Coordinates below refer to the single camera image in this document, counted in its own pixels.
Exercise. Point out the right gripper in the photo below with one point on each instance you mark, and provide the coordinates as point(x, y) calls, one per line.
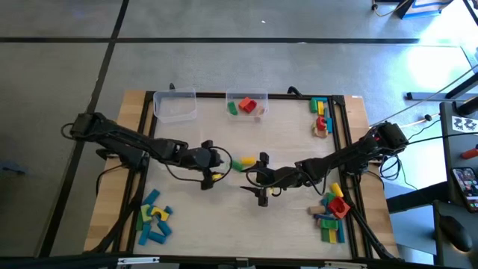
point(276, 177)

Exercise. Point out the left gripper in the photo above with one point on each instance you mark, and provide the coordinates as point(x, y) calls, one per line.
point(199, 158)

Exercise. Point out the yellow cylinder block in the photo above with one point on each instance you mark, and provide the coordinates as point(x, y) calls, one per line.
point(248, 160)
point(337, 190)

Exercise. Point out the green cylinder block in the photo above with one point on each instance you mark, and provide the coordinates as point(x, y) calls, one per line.
point(313, 106)
point(237, 165)

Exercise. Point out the blue arch block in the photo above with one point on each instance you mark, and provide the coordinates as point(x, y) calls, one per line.
point(324, 203)
point(168, 209)

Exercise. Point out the tan cylinder block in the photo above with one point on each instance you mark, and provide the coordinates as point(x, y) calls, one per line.
point(260, 110)

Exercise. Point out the yellow arch block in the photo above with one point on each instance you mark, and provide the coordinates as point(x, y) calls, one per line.
point(160, 213)

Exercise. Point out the orange rectangular block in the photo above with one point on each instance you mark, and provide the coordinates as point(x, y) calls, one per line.
point(244, 102)

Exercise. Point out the blue cylinder block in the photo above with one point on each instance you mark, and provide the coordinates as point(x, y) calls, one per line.
point(157, 237)
point(164, 228)

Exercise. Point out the yellow-green arch block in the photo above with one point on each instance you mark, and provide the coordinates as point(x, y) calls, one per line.
point(144, 213)

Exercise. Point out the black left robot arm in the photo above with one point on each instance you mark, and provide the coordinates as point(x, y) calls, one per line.
point(123, 140)

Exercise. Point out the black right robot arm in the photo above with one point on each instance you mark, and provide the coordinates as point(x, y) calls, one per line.
point(336, 160)

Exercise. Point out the natural wood cylinder block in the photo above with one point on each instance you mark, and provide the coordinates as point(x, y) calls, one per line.
point(316, 210)

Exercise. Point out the green rectangular block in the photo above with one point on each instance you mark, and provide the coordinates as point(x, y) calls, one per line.
point(325, 235)
point(329, 223)

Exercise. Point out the yellow rectangular block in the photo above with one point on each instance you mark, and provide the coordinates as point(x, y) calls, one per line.
point(320, 108)
point(332, 236)

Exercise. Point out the green plank block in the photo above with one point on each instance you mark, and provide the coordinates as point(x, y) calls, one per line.
point(139, 223)

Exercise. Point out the black rig beam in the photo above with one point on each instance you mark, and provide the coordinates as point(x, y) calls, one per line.
point(56, 262)

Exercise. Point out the black side desk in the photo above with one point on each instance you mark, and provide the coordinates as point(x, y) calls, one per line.
point(446, 149)

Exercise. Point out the black stand base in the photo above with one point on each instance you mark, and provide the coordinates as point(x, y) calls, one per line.
point(429, 96)

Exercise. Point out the black computer mouse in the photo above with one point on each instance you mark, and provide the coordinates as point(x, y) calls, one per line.
point(453, 231)

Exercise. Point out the smartphone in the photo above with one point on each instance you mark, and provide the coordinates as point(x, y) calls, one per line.
point(467, 188)

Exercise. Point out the white printed card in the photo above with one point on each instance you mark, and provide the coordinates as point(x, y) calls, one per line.
point(465, 123)

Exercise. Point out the blue and white box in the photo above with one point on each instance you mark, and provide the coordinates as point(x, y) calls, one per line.
point(425, 7)

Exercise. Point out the black aluminium table frame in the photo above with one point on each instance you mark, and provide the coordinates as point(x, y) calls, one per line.
point(213, 95)

